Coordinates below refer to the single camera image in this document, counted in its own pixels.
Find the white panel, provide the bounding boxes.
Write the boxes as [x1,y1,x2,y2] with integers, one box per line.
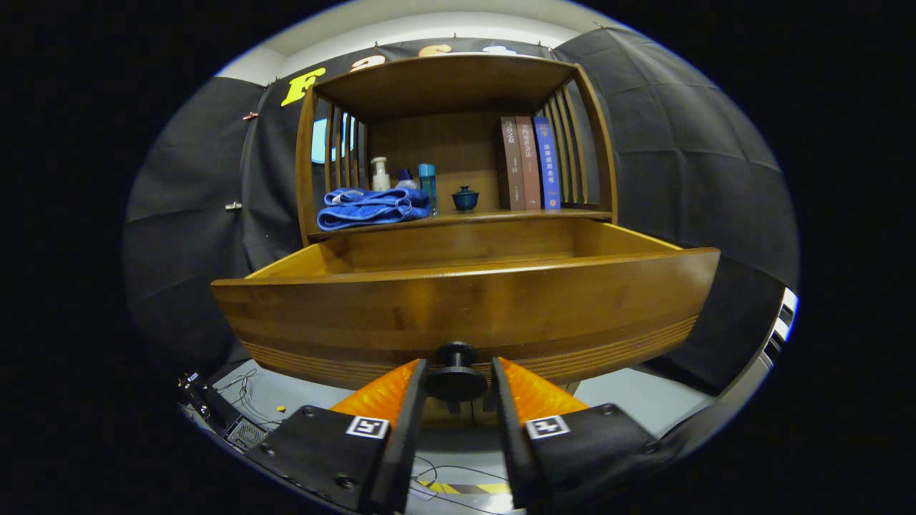
[762,286,800,366]

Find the folded blue towel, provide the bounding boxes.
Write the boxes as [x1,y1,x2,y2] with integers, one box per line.
[316,187,432,231]

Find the black drawer knob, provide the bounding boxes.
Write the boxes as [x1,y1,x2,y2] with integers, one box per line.
[425,342,489,403]

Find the wooden cabinet with slatted shelf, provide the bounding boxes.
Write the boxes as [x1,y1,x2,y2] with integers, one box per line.
[296,54,619,430]

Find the clear bottle with teal cap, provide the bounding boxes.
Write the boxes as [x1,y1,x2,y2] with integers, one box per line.
[418,163,438,215]

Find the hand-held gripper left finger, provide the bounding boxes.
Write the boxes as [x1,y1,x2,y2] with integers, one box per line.
[259,359,429,514]

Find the wooden countertop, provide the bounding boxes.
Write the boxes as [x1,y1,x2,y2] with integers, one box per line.
[308,207,614,240]

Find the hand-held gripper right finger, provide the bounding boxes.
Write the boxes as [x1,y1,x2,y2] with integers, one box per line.
[491,356,663,512]

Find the black device box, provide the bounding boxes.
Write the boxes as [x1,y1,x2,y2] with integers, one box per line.
[179,372,269,451]

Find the thin floor cable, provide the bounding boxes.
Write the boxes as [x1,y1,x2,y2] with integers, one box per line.
[409,456,516,515]

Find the reddish brown book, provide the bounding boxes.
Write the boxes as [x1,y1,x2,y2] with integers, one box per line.
[516,117,542,210]

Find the wooden drawer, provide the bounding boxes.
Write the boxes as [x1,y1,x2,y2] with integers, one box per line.
[211,218,721,391]

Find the dark brown book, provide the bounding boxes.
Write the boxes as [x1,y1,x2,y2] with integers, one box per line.
[500,117,527,211]

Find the blue book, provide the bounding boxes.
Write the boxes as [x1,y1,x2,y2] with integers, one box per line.
[533,117,562,210]

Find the yellow and black floor tape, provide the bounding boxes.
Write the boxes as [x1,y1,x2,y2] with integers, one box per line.
[415,479,512,496]

